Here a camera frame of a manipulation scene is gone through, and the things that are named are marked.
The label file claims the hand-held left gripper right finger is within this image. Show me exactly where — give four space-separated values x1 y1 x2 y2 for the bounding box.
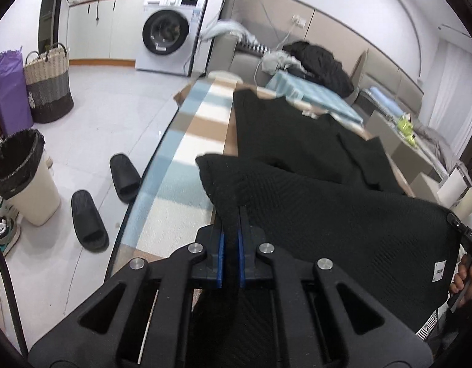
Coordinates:
238 207 432 368

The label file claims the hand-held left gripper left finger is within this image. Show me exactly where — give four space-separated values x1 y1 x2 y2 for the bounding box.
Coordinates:
29 224 226 368

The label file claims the black knit sweater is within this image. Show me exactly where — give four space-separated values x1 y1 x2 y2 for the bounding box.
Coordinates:
190 89 463 368

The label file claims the person's right hand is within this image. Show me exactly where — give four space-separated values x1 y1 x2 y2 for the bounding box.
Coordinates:
448 255 472 307

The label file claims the checked tablecloth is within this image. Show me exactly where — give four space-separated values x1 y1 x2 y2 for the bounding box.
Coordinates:
113 71 417 273

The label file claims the beige cabinet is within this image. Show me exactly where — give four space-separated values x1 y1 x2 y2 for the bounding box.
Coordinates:
364 110 447 179

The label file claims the black slipper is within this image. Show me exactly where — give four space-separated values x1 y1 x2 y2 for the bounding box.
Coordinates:
71 190 110 254
109 153 142 204

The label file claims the teal checked cloth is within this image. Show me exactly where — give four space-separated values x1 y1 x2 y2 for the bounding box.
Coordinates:
266 72 365 125

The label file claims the cream trash bin black liner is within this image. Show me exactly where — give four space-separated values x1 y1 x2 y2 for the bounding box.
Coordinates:
0 128 61 227

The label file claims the grey garment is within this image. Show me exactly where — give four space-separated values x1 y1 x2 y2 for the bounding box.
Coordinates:
261 50 309 74

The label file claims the grey sofa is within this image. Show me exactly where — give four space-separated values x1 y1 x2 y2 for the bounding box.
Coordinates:
207 31 298 85

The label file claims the white washing machine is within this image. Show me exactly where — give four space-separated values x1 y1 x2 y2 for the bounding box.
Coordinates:
135 0 207 76

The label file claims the black jacket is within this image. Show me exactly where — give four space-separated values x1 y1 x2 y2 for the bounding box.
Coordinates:
283 41 355 98

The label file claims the grey green sneaker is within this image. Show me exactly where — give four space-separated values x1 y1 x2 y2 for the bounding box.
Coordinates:
0 215 21 263

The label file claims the light blue blanket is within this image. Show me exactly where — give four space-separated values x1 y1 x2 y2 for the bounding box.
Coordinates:
200 19 260 47

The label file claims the woven laundry basket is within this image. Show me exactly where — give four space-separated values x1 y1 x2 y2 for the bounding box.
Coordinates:
23 43 74 124

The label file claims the white base cabinet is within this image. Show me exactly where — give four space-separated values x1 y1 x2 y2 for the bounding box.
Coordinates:
67 0 147 66

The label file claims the purple bag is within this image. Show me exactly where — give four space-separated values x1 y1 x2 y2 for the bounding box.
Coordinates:
0 48 34 136

